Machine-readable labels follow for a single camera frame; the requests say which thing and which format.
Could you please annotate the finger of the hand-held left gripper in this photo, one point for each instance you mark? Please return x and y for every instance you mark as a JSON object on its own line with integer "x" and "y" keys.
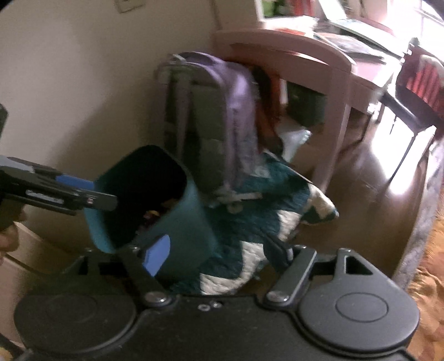
{"x": 74, "y": 181}
{"x": 90, "y": 201}

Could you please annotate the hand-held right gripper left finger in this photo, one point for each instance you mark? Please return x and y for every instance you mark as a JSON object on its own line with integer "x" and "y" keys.
{"x": 158, "y": 253}

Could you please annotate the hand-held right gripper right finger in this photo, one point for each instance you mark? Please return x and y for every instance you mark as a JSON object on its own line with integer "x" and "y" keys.
{"x": 294, "y": 272}

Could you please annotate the teal bin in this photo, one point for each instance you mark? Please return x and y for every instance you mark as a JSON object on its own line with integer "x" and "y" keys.
{"x": 194, "y": 222}

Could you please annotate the person's left hand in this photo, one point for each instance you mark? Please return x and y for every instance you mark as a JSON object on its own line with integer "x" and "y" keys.
{"x": 7, "y": 241}

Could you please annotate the teal and white quilt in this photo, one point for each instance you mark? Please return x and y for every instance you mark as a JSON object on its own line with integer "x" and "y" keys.
{"x": 246, "y": 225}

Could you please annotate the cardboard box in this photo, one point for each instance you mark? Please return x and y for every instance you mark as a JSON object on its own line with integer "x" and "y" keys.
{"x": 20, "y": 295}

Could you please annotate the white plastic bag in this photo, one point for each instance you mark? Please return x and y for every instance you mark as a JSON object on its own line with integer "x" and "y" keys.
{"x": 293, "y": 139}

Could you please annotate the orange blanket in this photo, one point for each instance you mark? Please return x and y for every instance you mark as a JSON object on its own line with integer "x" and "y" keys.
{"x": 430, "y": 298}

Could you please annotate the purple and grey backpack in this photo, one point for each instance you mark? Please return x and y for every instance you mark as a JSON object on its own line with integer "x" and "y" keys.
{"x": 215, "y": 114}

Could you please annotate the dark green box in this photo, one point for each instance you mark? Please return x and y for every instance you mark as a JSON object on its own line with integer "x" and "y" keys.
{"x": 307, "y": 104}

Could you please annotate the pink wooden desk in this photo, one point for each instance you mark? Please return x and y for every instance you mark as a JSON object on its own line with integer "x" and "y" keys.
{"x": 305, "y": 59}

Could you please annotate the dark chair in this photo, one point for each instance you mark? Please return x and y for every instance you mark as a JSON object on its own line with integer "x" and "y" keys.
{"x": 416, "y": 93}

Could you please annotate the stack of papers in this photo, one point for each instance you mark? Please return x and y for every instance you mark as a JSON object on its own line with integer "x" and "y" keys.
{"x": 350, "y": 40}

